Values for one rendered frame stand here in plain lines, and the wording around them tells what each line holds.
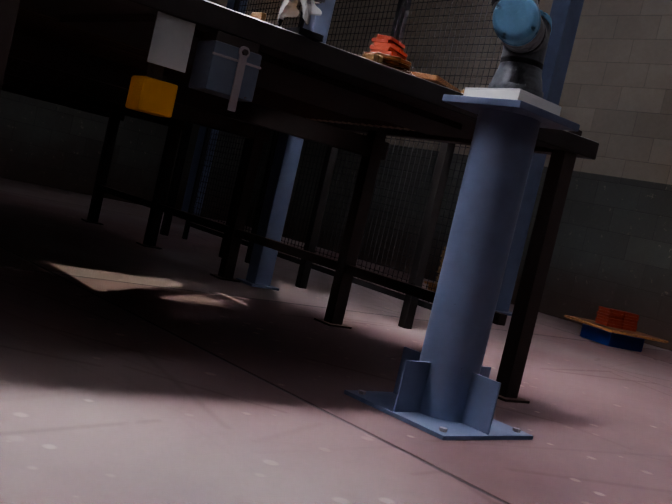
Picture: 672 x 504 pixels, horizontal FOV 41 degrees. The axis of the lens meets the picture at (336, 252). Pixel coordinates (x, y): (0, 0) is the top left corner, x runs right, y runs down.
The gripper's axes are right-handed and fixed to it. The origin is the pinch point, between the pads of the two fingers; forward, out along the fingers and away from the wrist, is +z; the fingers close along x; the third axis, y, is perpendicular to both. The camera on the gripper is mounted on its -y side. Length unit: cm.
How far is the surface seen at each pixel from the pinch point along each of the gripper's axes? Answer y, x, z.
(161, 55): -44, -20, 22
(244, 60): -23.9, -23.3, 17.3
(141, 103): -47, -23, 35
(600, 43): 475, 296, -148
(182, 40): -39.6, -20.0, 17.2
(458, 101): 33, -40, 11
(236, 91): -24.1, -23.3, 25.2
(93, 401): -53, -50, 98
